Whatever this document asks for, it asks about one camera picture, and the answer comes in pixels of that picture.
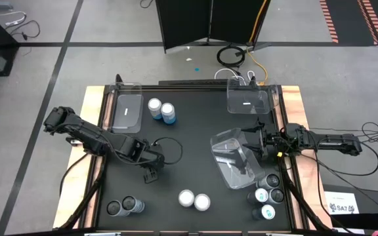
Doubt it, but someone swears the black mat with orange stripes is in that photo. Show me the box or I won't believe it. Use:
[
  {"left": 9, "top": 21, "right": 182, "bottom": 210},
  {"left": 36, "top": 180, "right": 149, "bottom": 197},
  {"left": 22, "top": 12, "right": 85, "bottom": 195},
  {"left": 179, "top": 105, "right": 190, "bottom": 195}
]
[{"left": 319, "top": 0, "right": 378, "bottom": 47}]

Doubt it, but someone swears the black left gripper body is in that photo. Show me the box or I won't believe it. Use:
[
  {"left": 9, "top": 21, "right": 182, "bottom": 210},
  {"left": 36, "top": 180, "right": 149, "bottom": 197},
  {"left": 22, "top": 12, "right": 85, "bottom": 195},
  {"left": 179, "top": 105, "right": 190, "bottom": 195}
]
[{"left": 130, "top": 140, "right": 166, "bottom": 170}]

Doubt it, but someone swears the white SA7 paper label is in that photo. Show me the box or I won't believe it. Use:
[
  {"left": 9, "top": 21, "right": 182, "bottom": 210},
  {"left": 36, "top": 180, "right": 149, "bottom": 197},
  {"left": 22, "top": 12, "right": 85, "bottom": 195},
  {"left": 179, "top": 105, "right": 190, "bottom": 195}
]
[{"left": 324, "top": 191, "right": 360, "bottom": 216}]

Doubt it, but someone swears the yellow orange cable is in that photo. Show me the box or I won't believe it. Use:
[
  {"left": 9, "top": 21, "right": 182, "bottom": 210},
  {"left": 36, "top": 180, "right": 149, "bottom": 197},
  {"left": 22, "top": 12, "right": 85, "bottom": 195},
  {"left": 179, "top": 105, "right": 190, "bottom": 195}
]
[{"left": 246, "top": 0, "right": 269, "bottom": 87}]

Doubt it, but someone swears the black table frame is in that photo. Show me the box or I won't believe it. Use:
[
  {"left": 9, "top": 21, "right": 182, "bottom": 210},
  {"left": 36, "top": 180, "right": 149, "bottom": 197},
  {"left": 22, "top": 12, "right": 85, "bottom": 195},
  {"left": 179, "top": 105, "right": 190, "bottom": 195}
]
[{"left": 93, "top": 73, "right": 297, "bottom": 231}]

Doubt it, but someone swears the black looped floor cable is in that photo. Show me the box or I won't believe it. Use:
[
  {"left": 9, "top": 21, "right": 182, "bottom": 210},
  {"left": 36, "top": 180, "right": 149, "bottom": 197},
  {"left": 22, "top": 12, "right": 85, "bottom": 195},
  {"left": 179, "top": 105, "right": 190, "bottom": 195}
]
[{"left": 308, "top": 121, "right": 378, "bottom": 145}]

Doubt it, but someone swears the white floor cable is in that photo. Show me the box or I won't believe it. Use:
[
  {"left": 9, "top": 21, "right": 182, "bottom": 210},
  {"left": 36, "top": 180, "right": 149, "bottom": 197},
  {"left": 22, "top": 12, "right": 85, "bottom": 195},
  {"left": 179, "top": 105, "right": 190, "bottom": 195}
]
[{"left": 0, "top": 10, "right": 28, "bottom": 28}]

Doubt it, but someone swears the black coiled cable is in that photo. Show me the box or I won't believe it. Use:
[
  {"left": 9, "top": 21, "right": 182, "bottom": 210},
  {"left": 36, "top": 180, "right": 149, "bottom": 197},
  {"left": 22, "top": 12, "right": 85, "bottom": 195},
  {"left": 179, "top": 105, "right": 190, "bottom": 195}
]
[{"left": 216, "top": 44, "right": 246, "bottom": 69}]

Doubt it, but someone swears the blue white Spindrift can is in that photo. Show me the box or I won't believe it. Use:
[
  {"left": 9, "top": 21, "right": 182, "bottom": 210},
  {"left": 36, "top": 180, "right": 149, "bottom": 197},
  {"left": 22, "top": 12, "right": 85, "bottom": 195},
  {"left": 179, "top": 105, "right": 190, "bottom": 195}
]
[
  {"left": 147, "top": 97, "right": 163, "bottom": 121},
  {"left": 160, "top": 102, "right": 178, "bottom": 126},
  {"left": 194, "top": 193, "right": 212, "bottom": 212},
  {"left": 178, "top": 189, "right": 196, "bottom": 208}
]

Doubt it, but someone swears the silver metal bracket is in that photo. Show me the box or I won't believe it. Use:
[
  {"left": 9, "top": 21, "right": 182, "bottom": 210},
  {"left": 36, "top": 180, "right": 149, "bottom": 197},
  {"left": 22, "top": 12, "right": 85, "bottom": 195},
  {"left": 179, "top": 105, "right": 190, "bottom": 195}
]
[
  {"left": 266, "top": 231, "right": 303, "bottom": 236},
  {"left": 83, "top": 231, "right": 121, "bottom": 236}
]

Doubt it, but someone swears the black table mat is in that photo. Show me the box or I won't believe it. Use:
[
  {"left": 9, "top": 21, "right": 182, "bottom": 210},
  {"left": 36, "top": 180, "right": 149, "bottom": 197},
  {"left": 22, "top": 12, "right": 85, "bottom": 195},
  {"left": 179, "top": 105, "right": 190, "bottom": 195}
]
[{"left": 97, "top": 88, "right": 291, "bottom": 230}]

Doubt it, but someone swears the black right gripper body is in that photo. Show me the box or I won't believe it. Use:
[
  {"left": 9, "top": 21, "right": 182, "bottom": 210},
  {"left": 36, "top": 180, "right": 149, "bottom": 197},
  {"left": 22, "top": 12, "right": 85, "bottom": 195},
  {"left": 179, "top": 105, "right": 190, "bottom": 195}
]
[{"left": 258, "top": 121, "right": 287, "bottom": 161}]

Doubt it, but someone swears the clear plastic bin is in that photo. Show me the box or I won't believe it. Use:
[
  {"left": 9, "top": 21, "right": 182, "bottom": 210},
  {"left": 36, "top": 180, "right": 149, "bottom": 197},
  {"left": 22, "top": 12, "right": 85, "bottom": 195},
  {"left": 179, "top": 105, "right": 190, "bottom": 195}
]
[
  {"left": 109, "top": 81, "right": 144, "bottom": 134},
  {"left": 226, "top": 77, "right": 280, "bottom": 115},
  {"left": 209, "top": 127, "right": 266, "bottom": 191}
]

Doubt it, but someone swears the black box under label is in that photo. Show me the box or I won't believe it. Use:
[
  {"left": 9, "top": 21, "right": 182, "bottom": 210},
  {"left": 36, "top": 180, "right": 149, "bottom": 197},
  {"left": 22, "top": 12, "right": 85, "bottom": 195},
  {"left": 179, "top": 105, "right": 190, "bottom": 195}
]
[{"left": 322, "top": 184, "right": 378, "bottom": 231}]

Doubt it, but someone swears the blue silver Red Bull can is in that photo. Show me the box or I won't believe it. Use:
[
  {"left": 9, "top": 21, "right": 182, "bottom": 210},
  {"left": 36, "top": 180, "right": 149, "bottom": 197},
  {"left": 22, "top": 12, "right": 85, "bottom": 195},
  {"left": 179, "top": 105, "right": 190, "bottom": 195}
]
[
  {"left": 251, "top": 204, "right": 277, "bottom": 221},
  {"left": 247, "top": 187, "right": 270, "bottom": 205}
]

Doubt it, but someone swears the black folding screen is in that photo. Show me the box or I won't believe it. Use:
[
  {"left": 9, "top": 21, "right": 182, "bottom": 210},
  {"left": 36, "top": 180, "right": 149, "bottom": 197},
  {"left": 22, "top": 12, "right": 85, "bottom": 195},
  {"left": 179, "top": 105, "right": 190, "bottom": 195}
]
[{"left": 155, "top": 0, "right": 272, "bottom": 54}]

